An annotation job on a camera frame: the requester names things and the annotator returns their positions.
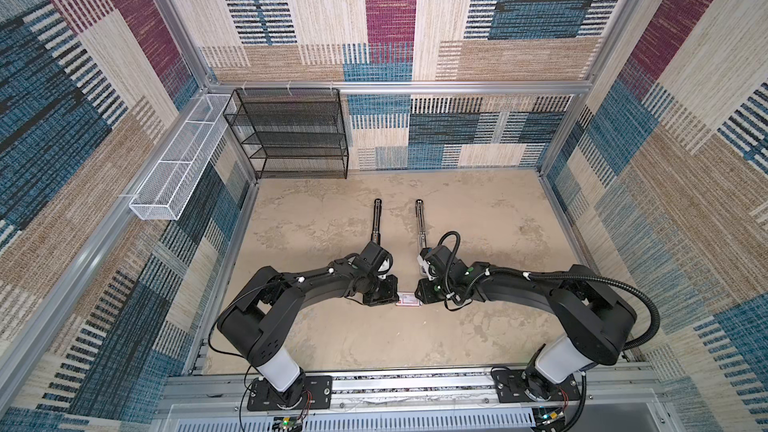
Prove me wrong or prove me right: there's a red white staple box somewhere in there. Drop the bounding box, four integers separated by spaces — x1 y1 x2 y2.
396 292 422 307

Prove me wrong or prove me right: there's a grey silver stapler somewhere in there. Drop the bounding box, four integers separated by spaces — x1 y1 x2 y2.
415 199 428 250

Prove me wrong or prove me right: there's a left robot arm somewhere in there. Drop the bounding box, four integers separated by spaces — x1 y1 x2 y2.
215 242 399 410

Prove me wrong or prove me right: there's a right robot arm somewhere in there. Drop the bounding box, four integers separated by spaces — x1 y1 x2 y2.
415 245 637 401

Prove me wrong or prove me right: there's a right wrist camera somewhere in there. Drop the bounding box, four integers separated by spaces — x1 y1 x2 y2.
417 247 436 281

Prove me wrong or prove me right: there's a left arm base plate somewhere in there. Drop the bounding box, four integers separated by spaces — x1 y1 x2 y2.
246 374 333 412

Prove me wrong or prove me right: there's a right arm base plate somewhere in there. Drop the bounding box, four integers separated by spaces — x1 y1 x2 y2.
490 366 582 404

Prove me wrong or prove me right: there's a black wire shelf rack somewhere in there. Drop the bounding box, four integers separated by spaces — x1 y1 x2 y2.
223 88 349 180

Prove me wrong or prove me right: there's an aluminium front rail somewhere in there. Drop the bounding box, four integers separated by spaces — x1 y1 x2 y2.
150 363 684 431

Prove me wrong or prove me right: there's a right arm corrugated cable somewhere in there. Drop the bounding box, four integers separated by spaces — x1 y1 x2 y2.
434 230 661 432

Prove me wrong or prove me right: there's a white mesh wall basket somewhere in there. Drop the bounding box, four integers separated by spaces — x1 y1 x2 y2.
129 94 229 221

